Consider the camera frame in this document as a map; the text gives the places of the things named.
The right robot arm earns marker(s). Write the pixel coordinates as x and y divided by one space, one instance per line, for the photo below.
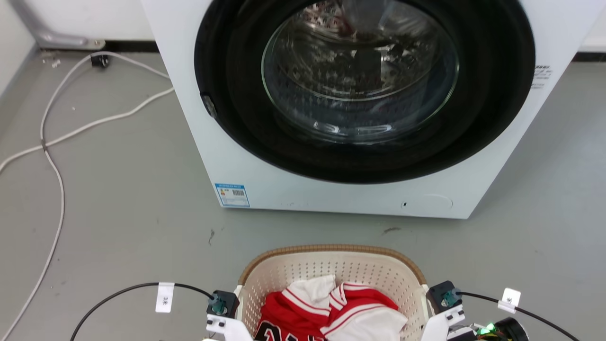
506 331

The black round washer door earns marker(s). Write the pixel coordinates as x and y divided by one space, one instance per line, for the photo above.
236 118

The white cloth garment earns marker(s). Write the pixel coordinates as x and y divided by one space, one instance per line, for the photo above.
310 289

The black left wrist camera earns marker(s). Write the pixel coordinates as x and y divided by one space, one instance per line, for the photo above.
225 303

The beige plastic laundry basket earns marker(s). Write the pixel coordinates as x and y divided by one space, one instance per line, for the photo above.
331 265

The red and white jersey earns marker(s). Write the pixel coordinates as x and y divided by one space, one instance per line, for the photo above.
293 315

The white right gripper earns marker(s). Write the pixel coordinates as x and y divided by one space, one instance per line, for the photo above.
438 327

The blue energy label sticker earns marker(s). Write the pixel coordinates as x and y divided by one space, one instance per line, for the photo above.
232 195

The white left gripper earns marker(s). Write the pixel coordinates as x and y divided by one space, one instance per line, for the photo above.
229 329

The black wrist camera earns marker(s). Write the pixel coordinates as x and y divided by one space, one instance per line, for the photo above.
225 303
440 293

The white front-load washing machine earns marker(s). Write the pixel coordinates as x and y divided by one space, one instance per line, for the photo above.
331 196

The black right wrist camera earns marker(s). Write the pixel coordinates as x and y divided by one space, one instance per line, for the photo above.
440 293

